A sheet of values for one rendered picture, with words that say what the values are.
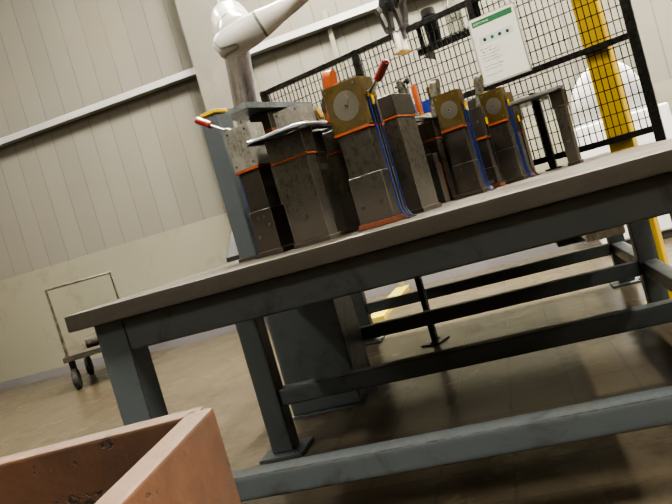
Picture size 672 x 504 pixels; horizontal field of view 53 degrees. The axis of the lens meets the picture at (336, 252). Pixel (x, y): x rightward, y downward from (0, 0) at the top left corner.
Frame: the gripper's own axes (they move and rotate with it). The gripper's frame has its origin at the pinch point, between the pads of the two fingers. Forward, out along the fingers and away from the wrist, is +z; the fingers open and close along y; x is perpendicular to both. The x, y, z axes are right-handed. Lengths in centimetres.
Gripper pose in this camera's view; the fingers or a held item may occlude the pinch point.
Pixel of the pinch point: (400, 41)
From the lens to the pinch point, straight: 250.1
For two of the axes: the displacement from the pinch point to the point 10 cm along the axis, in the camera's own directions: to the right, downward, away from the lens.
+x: 5.7, -2.4, 7.9
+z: 2.8, 9.5, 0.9
